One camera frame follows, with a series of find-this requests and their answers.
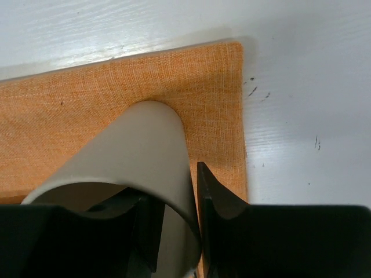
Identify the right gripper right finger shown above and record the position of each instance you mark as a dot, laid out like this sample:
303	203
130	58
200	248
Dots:
245	240

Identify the beige cylindrical cup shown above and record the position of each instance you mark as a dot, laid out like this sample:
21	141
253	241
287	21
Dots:
143	149

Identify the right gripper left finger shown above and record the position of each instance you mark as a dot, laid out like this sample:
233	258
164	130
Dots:
119	237

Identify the orange cloth napkin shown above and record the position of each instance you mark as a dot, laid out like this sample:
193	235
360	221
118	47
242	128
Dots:
48	118

